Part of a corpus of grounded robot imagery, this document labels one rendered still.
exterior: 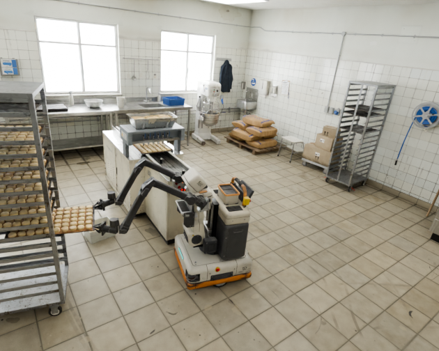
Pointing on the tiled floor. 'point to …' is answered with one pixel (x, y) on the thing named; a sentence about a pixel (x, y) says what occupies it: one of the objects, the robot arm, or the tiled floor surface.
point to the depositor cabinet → (125, 168)
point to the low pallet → (251, 146)
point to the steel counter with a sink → (139, 104)
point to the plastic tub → (97, 232)
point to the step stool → (292, 145)
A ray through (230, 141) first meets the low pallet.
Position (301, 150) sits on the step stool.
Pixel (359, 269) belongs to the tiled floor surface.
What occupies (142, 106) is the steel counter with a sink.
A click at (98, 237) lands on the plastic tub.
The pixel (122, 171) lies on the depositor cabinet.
